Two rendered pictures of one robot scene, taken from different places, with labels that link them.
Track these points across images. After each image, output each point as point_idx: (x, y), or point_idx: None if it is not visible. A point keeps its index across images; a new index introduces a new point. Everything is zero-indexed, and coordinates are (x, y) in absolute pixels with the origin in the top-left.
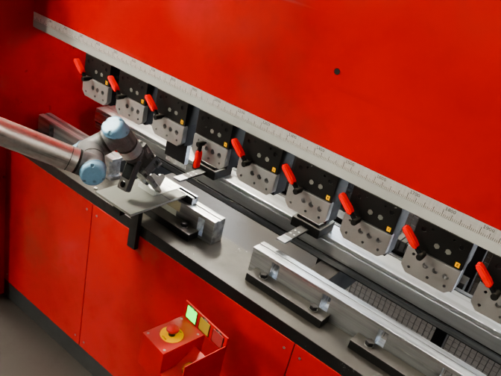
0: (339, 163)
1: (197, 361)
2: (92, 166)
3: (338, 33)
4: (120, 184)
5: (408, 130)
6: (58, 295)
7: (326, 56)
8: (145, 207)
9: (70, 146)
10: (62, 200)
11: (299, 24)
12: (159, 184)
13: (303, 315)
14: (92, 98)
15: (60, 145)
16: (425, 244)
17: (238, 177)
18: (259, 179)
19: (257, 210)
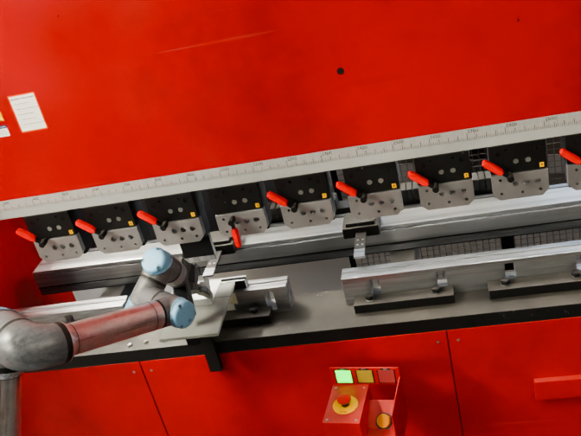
0: (388, 149)
1: (394, 404)
2: (181, 306)
3: (323, 37)
4: None
5: (437, 82)
6: None
7: (322, 63)
8: (220, 318)
9: (146, 304)
10: (94, 384)
11: (277, 51)
12: (209, 289)
13: (432, 303)
14: (60, 258)
15: (139, 310)
16: (505, 165)
17: (289, 226)
18: (313, 214)
19: (296, 251)
